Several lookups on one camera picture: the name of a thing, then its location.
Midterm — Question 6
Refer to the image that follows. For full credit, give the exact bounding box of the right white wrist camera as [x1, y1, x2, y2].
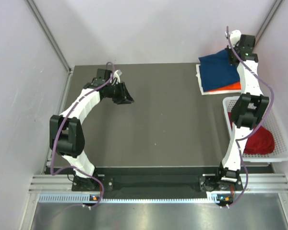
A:
[225, 30, 242, 47]

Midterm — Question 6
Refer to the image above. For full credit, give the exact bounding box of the folded orange t shirt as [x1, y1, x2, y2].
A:
[214, 82, 241, 91]

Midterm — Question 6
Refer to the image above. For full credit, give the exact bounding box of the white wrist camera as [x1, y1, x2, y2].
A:
[225, 30, 242, 47]
[112, 69, 122, 85]

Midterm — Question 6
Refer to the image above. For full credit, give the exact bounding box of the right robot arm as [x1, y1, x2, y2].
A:
[214, 30, 271, 190]

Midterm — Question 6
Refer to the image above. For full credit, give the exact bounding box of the grey slotted cable duct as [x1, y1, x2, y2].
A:
[38, 193, 230, 204]

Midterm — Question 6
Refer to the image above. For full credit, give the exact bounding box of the white plastic basket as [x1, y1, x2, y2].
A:
[222, 96, 288, 163]

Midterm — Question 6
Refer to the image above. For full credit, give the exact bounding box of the blue t shirt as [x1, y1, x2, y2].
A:
[199, 49, 240, 92]

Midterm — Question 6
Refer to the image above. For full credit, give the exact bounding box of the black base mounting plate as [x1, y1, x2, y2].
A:
[72, 173, 240, 193]

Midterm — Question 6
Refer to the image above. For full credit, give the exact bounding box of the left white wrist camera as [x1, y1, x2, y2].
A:
[112, 69, 122, 85]

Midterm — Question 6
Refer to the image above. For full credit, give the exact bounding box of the red t shirt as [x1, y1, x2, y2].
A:
[243, 126, 275, 155]

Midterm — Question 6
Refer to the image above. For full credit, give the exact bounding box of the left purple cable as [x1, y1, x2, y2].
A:
[49, 61, 116, 208]

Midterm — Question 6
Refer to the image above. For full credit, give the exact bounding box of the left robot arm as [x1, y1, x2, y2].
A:
[49, 69, 134, 191]

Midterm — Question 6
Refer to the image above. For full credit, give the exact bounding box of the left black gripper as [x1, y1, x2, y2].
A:
[106, 81, 134, 104]

